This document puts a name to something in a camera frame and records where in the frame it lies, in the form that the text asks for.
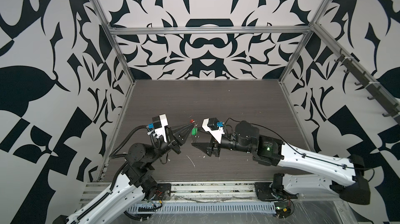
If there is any black corrugated cable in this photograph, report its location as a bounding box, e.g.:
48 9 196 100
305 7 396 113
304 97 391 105
108 125 148 159

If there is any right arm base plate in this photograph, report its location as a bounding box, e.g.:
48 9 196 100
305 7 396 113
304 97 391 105
254 182 298 202

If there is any white slotted cable duct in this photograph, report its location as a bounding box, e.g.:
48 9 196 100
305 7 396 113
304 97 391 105
127 202 276 215

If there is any green key tag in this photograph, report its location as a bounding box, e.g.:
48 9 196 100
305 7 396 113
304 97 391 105
191 127 198 136

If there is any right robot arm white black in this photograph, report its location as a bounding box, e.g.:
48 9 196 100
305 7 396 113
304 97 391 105
192 118 371 205

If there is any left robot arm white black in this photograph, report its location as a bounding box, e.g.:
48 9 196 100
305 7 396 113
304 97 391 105
53 122 195 224

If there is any wall hook rack dark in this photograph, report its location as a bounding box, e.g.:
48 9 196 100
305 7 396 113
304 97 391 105
333 49 400 125

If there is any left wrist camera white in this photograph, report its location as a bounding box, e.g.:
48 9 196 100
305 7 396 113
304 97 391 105
147 114 168 143

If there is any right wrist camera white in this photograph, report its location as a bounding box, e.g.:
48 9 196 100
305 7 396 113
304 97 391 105
202 118 225 144

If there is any small circuit board green led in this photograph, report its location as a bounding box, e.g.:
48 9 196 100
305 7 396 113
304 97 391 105
274 201 294 219

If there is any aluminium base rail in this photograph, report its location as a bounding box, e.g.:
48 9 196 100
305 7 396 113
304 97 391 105
84 179 344 204

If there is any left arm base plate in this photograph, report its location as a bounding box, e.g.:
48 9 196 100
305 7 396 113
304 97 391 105
151 183 171 201

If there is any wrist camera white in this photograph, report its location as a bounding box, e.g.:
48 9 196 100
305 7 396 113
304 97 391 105
202 118 225 144
147 114 168 143

